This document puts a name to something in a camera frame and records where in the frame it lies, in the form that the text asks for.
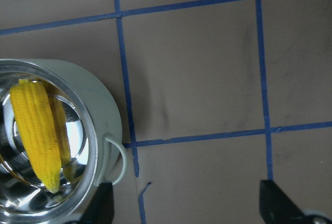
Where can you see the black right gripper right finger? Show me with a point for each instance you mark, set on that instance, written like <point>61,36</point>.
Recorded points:
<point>276,207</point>

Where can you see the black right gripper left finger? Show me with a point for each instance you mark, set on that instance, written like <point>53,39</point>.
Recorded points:
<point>96,205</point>

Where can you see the yellow corn cob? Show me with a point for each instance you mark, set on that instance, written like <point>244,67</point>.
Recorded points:
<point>35,123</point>

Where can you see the pale green electric pot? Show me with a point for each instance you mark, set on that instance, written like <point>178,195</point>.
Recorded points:
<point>89,134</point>

